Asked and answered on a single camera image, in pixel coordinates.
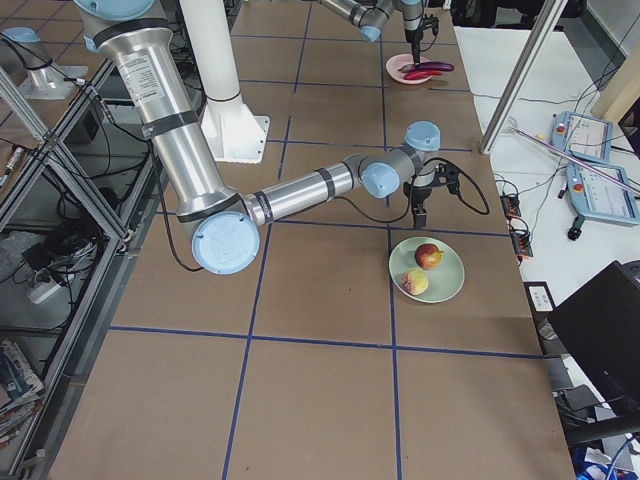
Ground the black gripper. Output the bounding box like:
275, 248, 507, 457
405, 28, 423, 65
403, 182, 434, 229

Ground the purple eggplant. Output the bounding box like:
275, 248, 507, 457
399, 61, 455, 73

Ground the red chili pepper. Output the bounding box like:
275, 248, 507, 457
403, 70, 443, 82

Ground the red yellow pomegranate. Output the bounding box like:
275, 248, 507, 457
414, 243, 444, 270

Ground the yellow green peach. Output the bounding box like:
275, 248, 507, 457
398, 268, 429, 296

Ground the pink plate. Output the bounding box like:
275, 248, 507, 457
384, 53, 434, 86

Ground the green plate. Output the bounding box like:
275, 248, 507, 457
388, 237, 465, 303

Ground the orange circuit board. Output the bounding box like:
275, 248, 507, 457
500, 193, 533, 263

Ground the reacher grabber stick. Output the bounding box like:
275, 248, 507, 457
508, 127, 639, 195

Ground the near blue teach pendant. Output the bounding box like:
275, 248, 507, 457
566, 163, 639, 225

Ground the blue teach pendant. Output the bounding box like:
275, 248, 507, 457
551, 111, 614, 164
566, 163, 639, 225

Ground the far blue teach pendant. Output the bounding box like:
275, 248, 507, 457
551, 111, 614, 164

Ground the black monitor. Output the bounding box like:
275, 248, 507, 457
548, 261, 639, 410

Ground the stack of books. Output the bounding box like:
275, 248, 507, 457
1, 339, 45, 443

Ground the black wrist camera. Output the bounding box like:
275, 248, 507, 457
421, 15, 439, 37
431, 163, 461, 196

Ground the black camera cable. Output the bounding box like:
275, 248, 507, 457
164, 158, 491, 274

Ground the aluminium frame post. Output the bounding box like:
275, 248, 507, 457
480, 0, 567, 155

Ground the white camera post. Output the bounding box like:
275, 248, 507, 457
180, 0, 270, 164

